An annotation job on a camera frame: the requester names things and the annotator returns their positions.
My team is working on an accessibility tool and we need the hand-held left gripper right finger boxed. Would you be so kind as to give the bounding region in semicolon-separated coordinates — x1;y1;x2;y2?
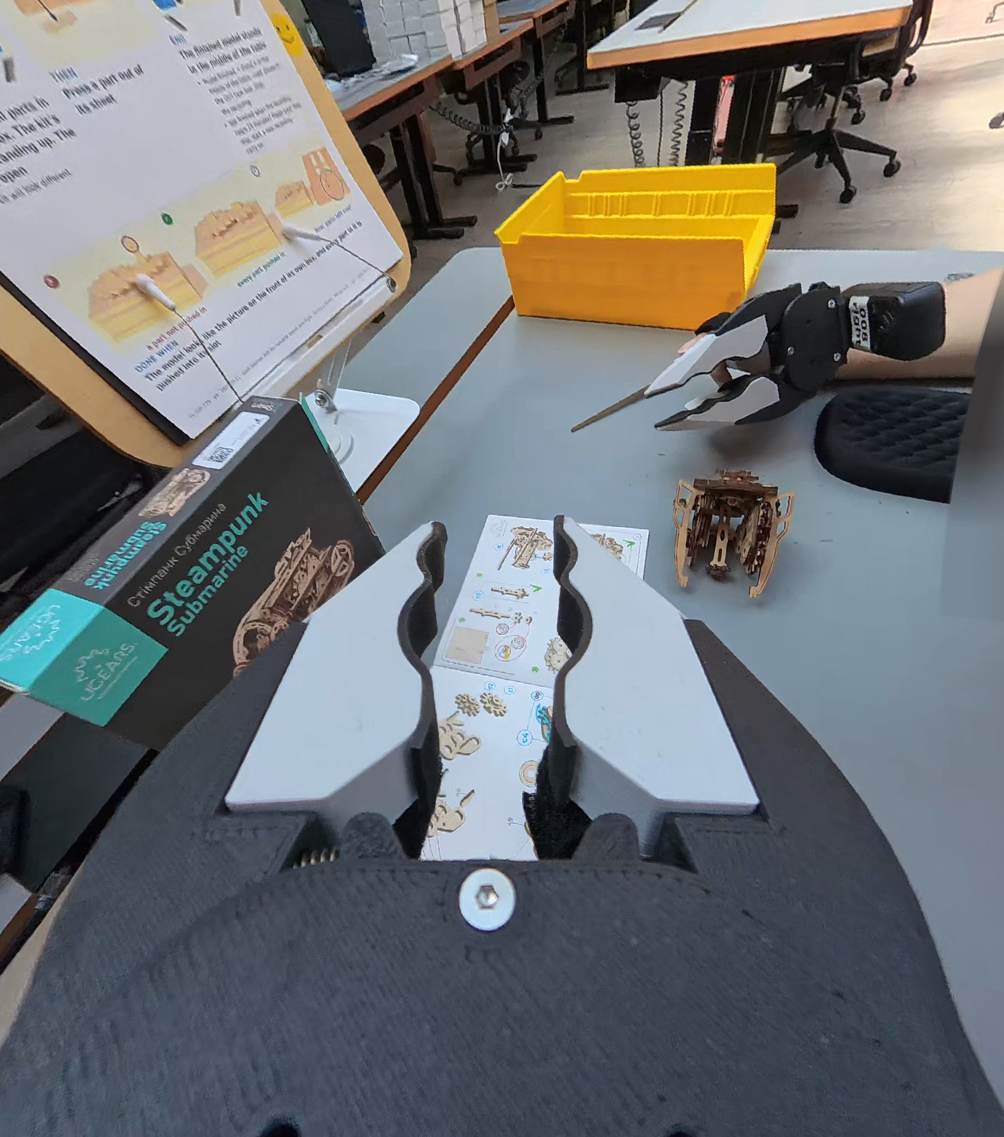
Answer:
551;513;763;820

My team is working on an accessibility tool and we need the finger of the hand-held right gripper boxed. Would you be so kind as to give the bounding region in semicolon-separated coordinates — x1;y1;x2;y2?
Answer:
655;373;816;435
644;286;803;399

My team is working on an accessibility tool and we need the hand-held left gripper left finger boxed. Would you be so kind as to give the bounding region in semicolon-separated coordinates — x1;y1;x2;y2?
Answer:
225;521;450;815

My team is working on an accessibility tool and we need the thin wooden stick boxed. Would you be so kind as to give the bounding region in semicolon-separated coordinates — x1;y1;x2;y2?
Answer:
569;384;656;435

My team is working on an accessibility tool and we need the wooden gear submarine model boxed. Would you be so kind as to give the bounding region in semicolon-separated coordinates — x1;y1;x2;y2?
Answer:
672;469;796;600

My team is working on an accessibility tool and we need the grey desk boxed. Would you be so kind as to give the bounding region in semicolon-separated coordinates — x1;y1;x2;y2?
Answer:
0;247;1004;1137

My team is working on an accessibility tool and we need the printed task instruction sheet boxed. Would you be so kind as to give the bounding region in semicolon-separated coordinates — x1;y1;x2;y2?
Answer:
0;0;406;441

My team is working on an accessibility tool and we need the person's right hand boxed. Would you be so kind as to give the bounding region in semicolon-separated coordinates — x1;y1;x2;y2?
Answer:
678;331;745;394

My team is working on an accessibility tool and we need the yellow plastic bin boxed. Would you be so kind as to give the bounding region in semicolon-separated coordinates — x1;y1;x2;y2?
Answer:
495;162;778;332

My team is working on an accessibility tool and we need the black wrist rest pad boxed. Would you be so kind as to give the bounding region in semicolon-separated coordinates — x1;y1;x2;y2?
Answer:
815;384;974;505

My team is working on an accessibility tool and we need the black puzzle kit box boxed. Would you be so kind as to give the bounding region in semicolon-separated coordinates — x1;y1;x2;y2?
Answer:
0;395;388;751

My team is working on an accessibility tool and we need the white assembly instruction booklet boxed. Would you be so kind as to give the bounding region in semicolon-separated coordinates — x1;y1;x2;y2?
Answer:
417;513;651;863

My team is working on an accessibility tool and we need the black office chair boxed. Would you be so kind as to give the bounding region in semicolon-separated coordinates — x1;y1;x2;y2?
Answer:
808;0;925;205

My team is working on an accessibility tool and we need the white metal stand base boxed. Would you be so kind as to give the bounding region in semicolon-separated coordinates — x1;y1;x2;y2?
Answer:
302;338;421;494

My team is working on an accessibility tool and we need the white top background table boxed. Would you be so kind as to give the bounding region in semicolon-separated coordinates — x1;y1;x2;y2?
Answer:
587;0;916;170

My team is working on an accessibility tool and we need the black armrest chair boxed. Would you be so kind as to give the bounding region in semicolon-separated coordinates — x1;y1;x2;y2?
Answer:
0;297;170;916

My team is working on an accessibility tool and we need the instruction sheet on stand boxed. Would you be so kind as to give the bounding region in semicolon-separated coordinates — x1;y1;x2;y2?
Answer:
0;0;414;467

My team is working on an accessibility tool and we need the dark background table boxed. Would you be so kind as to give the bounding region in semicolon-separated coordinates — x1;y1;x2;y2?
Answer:
337;18;548;232

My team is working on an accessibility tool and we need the stack of white boxes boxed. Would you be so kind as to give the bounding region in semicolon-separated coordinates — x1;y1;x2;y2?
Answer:
375;0;503;56

